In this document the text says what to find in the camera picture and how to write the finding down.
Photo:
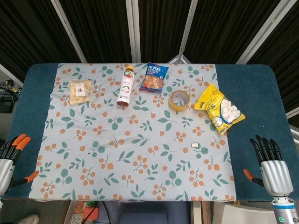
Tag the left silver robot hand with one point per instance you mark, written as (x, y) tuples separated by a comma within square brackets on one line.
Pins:
[(5, 170)]

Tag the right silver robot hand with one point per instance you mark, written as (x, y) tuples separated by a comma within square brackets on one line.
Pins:
[(276, 177)]

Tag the small white stopper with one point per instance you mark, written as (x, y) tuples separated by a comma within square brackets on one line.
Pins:
[(194, 145)]

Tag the clear glass test tube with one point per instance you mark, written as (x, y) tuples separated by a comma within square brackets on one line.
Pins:
[(109, 141)]

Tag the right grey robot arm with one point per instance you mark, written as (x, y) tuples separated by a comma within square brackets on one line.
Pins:
[(286, 211)]

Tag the white paper bag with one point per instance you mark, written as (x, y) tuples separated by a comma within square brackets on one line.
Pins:
[(240, 214)]

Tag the beige shoe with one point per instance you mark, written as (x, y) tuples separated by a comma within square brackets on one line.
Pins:
[(29, 219)]

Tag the open cardboard box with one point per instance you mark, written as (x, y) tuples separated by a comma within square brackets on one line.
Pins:
[(77, 214)]

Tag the blue felt table cover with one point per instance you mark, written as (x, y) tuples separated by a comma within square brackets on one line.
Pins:
[(252, 93)]

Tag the yellow marshmallow bag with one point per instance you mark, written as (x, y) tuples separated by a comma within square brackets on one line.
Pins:
[(217, 105)]

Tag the clear bag of nuts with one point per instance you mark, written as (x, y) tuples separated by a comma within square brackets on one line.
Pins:
[(80, 92)]

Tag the clear packing tape roll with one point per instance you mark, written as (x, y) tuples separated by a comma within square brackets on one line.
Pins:
[(174, 102)]

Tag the blue grey chair seat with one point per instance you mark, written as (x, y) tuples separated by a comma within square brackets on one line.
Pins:
[(154, 213)]

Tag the black screen panel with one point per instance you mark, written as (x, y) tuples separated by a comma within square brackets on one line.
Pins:
[(28, 30), (100, 28), (285, 46), (222, 30), (161, 28)]

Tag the floral printed tablecloth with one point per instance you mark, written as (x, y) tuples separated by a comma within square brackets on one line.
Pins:
[(140, 163)]

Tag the blue snack bag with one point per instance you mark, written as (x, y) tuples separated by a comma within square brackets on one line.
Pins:
[(153, 78)]

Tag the white screen frame post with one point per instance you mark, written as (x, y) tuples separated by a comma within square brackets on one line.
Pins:
[(133, 30), (69, 30), (187, 30), (261, 30)]

